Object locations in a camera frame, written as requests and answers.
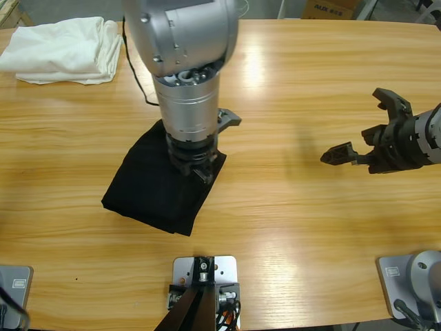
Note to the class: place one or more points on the wooden pallet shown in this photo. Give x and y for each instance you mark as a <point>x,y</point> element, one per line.
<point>12,13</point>

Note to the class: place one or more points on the AUX cardboard box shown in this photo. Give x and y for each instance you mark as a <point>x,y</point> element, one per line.
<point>327,8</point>

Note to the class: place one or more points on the black Unitree polo shirt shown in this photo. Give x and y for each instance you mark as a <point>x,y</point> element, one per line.
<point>151,196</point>

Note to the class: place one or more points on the silver connector plug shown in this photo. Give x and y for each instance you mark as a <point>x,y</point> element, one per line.
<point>174,299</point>
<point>227,297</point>

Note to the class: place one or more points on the white cloth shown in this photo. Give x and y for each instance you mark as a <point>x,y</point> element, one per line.
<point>58,51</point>

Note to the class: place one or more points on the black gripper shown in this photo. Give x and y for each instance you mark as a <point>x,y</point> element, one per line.
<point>403,148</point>
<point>193,155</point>

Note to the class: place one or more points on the white mount block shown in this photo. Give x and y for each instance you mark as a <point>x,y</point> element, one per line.
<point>227,272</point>

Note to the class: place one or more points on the white upright post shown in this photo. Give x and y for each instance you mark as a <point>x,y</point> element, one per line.
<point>282,8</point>

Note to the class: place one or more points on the grey metal leg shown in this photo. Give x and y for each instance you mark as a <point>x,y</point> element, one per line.
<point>365,8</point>

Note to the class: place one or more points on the dark camera post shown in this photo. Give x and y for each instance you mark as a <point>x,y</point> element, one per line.
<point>186,317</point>

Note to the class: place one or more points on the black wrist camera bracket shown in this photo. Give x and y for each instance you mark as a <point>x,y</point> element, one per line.
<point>229,119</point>
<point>394,101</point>

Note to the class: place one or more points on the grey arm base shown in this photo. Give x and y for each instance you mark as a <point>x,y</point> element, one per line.
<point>17,286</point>
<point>392,279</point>

